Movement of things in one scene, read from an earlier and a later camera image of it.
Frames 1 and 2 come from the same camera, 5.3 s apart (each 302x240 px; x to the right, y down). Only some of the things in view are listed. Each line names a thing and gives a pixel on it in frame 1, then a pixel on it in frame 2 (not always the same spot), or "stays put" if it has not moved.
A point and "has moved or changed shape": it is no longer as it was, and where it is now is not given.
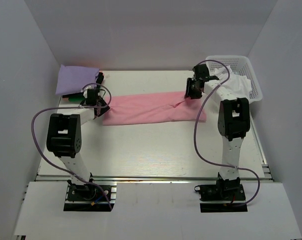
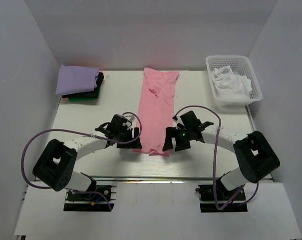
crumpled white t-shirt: x=239 y=85 stays put
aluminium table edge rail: x=214 y=179 stays put
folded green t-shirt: x=76 y=99 stays put
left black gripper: x=105 y=106 -> x=137 y=145
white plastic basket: x=241 y=65 stays put
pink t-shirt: x=153 y=108 has moved or changed shape
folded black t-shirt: x=99 y=82 stays put
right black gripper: x=189 y=92 -> x=170 y=132
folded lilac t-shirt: x=72 y=79 stays put
